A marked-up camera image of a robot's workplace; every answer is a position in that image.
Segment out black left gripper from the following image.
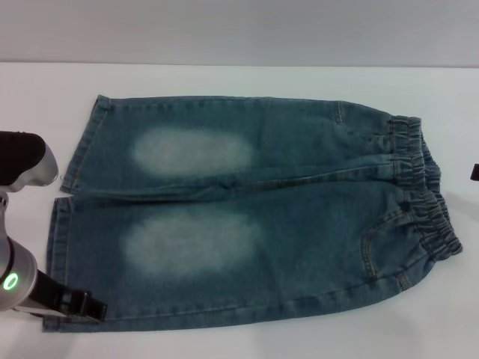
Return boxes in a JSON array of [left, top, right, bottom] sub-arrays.
[[29, 269, 109, 322]]

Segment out blue denim shorts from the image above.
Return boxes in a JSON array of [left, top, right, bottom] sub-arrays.
[[41, 93, 465, 333]]

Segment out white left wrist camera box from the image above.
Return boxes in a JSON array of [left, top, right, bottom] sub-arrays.
[[13, 306, 70, 320]]

